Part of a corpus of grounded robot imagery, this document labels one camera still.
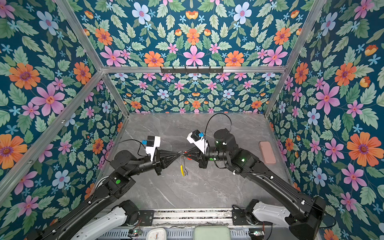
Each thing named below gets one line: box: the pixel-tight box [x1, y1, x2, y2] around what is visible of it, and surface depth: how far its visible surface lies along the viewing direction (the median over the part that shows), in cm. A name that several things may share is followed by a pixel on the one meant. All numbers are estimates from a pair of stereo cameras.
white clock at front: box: [146, 228, 167, 240], surface depth 69 cm
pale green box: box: [193, 225, 231, 240], surface depth 69 cm
